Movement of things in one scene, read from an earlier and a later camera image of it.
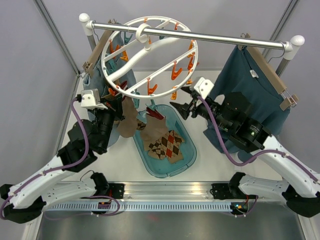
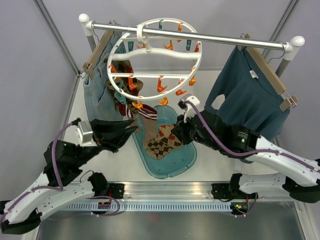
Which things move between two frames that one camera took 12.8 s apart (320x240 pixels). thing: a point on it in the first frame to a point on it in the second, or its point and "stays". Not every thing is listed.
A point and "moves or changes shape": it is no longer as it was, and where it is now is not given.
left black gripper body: x=118 y=115 to x=100 y=139
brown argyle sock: x=140 y=125 to x=128 y=85
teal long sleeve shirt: x=239 y=73 stays
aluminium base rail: x=163 y=191 stays
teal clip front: x=136 y=102 to x=120 y=97
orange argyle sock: x=167 y=147 to x=165 y=132
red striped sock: x=156 y=128 moves or changes shape
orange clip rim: x=150 y=90 to x=165 y=102
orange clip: x=111 y=92 to x=139 y=105
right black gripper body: x=202 y=109 to x=187 y=132
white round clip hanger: x=153 y=69 moves or changes shape
